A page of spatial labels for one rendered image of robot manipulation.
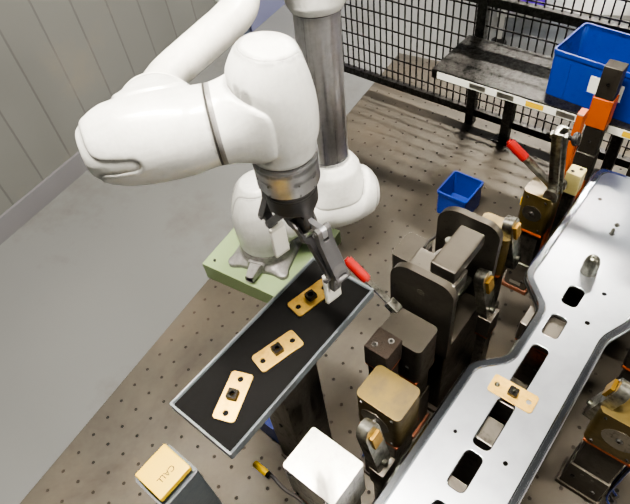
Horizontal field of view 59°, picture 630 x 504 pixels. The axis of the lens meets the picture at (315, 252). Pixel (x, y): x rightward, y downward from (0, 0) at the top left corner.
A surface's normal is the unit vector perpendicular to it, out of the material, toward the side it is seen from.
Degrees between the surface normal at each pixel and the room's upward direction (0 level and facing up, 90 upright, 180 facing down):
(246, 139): 88
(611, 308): 0
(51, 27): 90
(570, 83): 90
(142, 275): 0
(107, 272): 0
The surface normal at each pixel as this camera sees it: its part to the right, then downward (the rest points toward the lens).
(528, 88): -0.11, -0.65
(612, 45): -0.69, 0.59
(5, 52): 0.86, 0.33
